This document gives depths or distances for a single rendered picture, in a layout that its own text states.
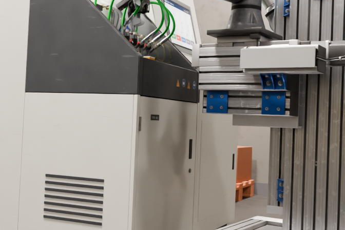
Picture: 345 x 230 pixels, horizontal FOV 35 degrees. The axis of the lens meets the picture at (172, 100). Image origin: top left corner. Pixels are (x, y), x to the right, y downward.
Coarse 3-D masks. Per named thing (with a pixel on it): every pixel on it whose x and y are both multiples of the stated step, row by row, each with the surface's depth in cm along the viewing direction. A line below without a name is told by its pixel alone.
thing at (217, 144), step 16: (192, 0) 364; (160, 16) 307; (192, 16) 357; (208, 128) 298; (224, 128) 323; (208, 144) 299; (224, 144) 324; (208, 160) 299; (224, 160) 324; (208, 176) 300; (224, 176) 325; (208, 192) 300; (224, 192) 326; (208, 208) 301; (224, 208) 326; (208, 224) 302; (224, 224) 328
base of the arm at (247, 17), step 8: (232, 8) 207; (240, 8) 204; (248, 8) 203; (256, 8) 204; (232, 16) 206; (240, 16) 203; (248, 16) 202; (256, 16) 203; (232, 24) 204; (240, 24) 202; (248, 24) 201; (256, 24) 202
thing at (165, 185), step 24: (144, 120) 228; (168, 120) 250; (192, 120) 277; (144, 144) 228; (168, 144) 251; (192, 144) 277; (144, 168) 229; (168, 168) 251; (192, 168) 278; (144, 192) 229; (168, 192) 252; (192, 192) 279; (144, 216) 230; (168, 216) 253; (192, 216) 280
